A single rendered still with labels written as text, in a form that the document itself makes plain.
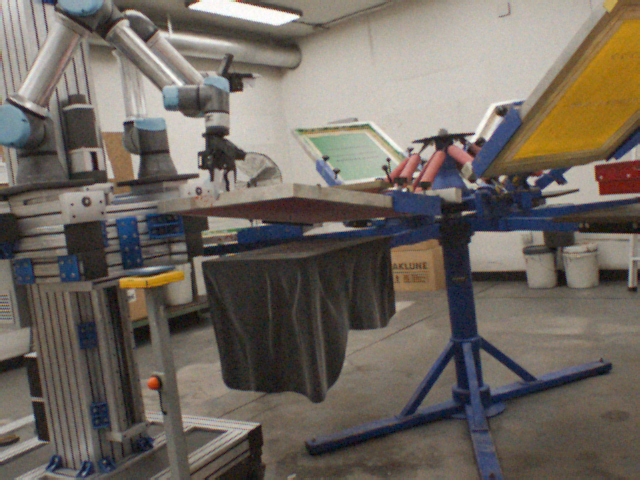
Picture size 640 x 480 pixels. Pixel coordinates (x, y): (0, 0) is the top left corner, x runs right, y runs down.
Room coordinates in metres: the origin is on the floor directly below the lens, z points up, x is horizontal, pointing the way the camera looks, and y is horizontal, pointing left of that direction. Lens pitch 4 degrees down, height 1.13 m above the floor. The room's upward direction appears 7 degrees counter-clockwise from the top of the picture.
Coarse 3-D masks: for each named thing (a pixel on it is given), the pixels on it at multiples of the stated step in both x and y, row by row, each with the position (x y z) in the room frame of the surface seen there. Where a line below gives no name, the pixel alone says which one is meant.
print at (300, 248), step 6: (282, 246) 2.22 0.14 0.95; (288, 246) 2.19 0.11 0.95; (294, 246) 2.15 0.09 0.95; (300, 246) 2.12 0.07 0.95; (306, 246) 2.09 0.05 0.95; (312, 246) 2.06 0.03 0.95; (318, 246) 2.03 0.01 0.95; (324, 246) 2.00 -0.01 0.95; (330, 246) 1.98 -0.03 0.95; (258, 252) 2.09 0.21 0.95; (264, 252) 2.06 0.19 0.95; (270, 252) 2.03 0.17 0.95; (276, 252) 2.00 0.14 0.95; (282, 252) 1.97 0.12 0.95; (288, 252) 1.95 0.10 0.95; (294, 252) 1.92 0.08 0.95; (300, 252) 1.89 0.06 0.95; (306, 252) 1.87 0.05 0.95
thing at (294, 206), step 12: (252, 204) 1.79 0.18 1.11; (264, 204) 1.80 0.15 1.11; (276, 204) 1.81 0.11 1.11; (288, 204) 1.82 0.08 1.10; (300, 204) 1.82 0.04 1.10; (312, 204) 1.83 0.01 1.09; (324, 204) 1.84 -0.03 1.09; (336, 204) 1.85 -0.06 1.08; (348, 216) 2.26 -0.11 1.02; (360, 216) 2.29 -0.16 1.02; (372, 216) 2.30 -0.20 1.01; (384, 216) 2.30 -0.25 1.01
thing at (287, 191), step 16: (224, 192) 1.80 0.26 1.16; (240, 192) 1.76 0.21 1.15; (256, 192) 1.72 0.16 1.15; (272, 192) 1.68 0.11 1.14; (288, 192) 1.64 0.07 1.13; (304, 192) 1.67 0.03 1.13; (320, 192) 1.72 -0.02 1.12; (336, 192) 1.77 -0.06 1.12; (352, 192) 1.83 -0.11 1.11; (160, 208) 1.99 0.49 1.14; (176, 208) 1.94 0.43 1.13; (192, 208) 1.89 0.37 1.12; (208, 208) 1.88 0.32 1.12; (384, 208) 1.99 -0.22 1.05
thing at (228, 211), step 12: (216, 216) 2.14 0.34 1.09; (228, 216) 2.15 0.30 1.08; (240, 216) 2.17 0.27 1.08; (252, 216) 2.19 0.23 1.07; (264, 216) 2.20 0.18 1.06; (276, 216) 2.21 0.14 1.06; (288, 216) 2.22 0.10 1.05; (300, 216) 2.23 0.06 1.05; (312, 216) 2.24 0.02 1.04; (324, 216) 2.26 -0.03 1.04; (336, 216) 2.27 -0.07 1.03
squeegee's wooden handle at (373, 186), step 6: (372, 180) 2.15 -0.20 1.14; (378, 180) 2.13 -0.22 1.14; (384, 180) 2.13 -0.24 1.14; (330, 186) 2.26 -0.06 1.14; (336, 186) 2.24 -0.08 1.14; (342, 186) 2.22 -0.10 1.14; (348, 186) 2.21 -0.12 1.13; (354, 186) 2.19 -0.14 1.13; (360, 186) 2.17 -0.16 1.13; (366, 186) 2.15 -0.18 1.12; (372, 186) 2.14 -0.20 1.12; (378, 186) 2.12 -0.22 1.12; (384, 186) 2.13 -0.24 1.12; (390, 186) 2.16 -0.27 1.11; (372, 192) 2.19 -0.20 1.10; (378, 192) 2.19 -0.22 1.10
